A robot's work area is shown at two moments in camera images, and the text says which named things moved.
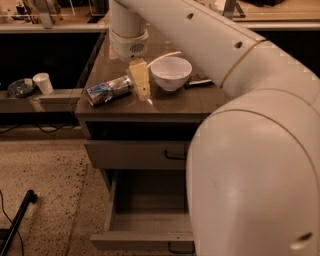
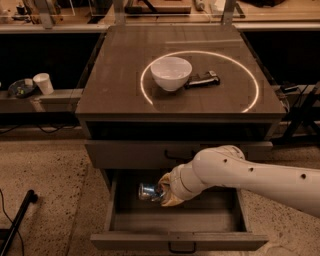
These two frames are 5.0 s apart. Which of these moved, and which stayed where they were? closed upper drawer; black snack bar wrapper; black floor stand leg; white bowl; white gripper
Moved: white gripper
Stayed: black snack bar wrapper; black floor stand leg; white bowl; closed upper drawer
